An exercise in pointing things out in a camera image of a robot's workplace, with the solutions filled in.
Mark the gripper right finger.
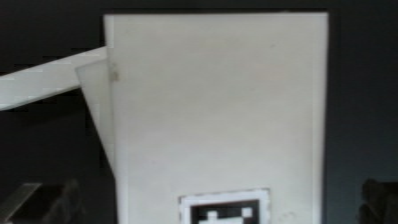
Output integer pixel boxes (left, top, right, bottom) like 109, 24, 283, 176
357, 179, 398, 224

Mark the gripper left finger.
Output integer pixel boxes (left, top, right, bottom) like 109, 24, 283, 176
0, 180, 86, 224

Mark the white cabinet top block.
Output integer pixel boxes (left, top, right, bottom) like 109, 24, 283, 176
105, 13, 329, 224

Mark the white cabinet body box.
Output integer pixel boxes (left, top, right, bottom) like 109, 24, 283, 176
77, 60, 118, 171

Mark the white U-shaped obstacle fence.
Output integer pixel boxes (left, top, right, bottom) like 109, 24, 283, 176
0, 48, 107, 111

